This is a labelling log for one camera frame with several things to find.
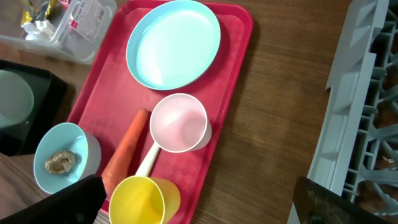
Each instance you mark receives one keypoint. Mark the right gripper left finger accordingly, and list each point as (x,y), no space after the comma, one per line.
(77,203)

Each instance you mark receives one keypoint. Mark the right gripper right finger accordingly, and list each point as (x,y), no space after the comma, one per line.
(315,204)

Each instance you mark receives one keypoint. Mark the brown food scrap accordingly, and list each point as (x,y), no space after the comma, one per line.
(60,163)

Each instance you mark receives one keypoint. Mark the orange carrot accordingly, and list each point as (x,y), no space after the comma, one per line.
(118,166)

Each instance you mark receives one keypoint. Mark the blue bowl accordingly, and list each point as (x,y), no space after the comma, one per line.
(66,136)

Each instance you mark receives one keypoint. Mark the white tissue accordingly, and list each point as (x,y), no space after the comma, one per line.
(39,31)

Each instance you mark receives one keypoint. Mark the red snack wrapper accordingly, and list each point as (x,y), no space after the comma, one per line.
(65,3)

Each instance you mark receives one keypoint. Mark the yellow silver wrapper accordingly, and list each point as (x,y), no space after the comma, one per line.
(32,14)

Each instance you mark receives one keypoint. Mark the green bowl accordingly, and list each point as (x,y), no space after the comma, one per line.
(17,99)

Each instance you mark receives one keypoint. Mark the grey dishwasher rack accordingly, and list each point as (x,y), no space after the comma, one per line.
(350,148)

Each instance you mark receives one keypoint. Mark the black waste tray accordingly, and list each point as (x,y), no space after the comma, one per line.
(48,91)

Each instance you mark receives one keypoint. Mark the clear plastic waste bin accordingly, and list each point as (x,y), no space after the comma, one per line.
(80,29)

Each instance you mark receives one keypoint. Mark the yellow cup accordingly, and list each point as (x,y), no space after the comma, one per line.
(144,200)

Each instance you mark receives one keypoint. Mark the white plastic spoon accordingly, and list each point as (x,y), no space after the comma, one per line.
(146,165)

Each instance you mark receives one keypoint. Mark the pink cup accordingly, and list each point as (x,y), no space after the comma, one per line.
(179,123)

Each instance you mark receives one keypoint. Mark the light blue plate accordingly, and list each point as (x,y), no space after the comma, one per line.
(173,45)

